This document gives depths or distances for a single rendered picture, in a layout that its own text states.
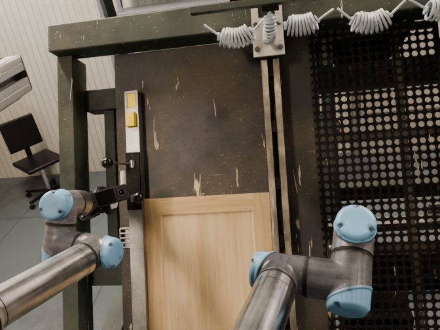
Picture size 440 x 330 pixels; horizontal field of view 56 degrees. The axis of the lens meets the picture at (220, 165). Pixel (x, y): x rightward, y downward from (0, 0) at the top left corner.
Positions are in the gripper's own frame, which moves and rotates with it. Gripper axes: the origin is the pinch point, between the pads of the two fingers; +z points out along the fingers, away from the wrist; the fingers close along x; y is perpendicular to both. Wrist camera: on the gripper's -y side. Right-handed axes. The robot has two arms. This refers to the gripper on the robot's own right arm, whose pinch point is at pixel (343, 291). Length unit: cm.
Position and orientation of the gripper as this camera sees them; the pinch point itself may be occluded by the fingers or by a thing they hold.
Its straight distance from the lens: 113.1
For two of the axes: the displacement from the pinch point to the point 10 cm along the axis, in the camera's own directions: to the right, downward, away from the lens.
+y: 0.3, -8.3, 5.6
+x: -9.9, 0.7, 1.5
